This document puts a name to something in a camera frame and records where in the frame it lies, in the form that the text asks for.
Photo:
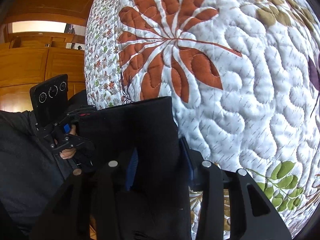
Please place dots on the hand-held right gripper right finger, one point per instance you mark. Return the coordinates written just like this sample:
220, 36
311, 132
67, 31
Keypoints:
187, 160

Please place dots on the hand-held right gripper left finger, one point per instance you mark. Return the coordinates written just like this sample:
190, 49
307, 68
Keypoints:
132, 172

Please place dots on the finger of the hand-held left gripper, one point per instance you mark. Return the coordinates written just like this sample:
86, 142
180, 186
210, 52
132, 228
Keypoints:
72, 142
66, 129

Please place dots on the black pants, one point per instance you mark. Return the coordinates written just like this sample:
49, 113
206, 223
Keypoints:
130, 130

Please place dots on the person's left hand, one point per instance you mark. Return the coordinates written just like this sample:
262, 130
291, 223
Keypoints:
67, 154

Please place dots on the wooden wardrobe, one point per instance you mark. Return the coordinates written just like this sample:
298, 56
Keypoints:
30, 62

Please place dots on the person's dark clothing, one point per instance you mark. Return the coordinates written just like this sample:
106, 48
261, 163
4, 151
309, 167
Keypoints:
25, 155

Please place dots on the floral quilted bedspread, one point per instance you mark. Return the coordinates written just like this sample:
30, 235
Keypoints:
250, 92

